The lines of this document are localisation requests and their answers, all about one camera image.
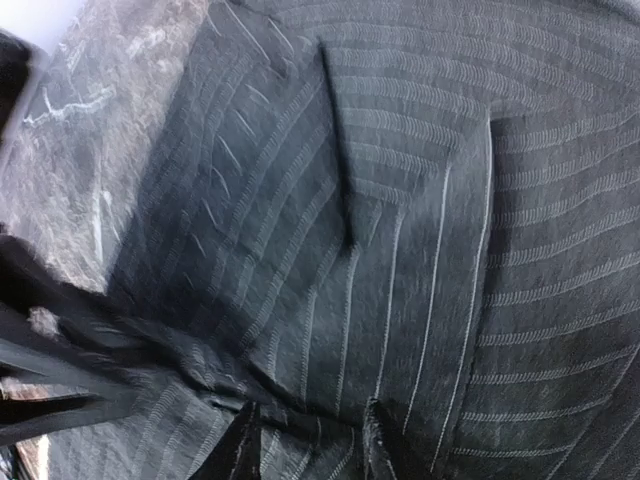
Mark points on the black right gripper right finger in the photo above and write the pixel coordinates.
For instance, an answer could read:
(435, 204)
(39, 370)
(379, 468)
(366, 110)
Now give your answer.
(377, 442)

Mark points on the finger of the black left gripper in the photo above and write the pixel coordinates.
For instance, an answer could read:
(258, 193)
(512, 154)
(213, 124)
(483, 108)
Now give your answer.
(32, 358)
(25, 419)

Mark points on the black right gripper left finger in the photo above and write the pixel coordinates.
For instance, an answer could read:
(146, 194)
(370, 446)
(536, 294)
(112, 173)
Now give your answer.
(238, 453)

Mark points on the black pinstriped long sleeve shirt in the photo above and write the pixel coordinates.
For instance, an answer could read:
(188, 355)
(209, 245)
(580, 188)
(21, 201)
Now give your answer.
(308, 204)

